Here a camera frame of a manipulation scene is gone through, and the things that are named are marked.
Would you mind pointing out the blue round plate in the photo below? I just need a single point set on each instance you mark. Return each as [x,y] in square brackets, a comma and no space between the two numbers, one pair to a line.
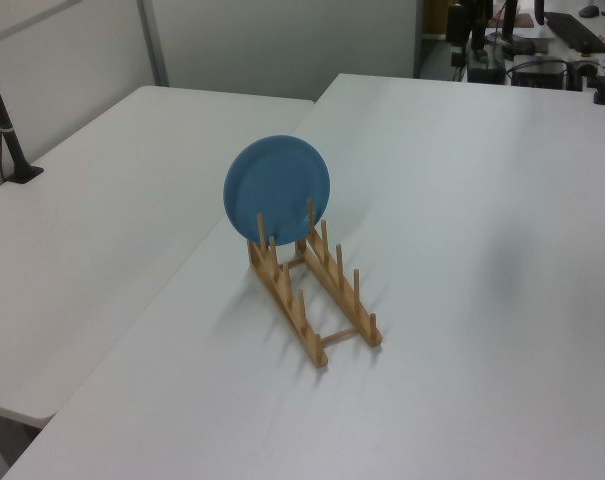
[277,185]

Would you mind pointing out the wooden plate rack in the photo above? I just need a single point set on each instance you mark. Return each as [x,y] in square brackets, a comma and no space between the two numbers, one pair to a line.
[302,330]

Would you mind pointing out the black box with green part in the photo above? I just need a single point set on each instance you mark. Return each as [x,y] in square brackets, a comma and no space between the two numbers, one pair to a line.
[486,70]

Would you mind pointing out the tall black device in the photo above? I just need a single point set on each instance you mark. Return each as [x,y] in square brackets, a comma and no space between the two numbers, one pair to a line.
[457,24]

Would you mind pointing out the black electronics box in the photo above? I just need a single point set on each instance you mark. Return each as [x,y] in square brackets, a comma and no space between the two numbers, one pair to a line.
[538,75]

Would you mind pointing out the brown flat mat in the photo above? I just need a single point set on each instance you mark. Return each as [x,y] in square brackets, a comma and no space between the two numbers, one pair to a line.
[519,21]

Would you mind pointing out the black computer keyboard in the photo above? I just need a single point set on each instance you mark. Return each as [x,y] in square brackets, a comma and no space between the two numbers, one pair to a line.
[577,31]

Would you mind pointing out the dark computer mouse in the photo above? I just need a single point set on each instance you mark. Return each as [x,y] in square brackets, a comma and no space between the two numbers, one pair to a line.
[589,11]

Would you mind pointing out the black camera pole with base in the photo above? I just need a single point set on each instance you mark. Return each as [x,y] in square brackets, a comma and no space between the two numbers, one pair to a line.
[4,125]

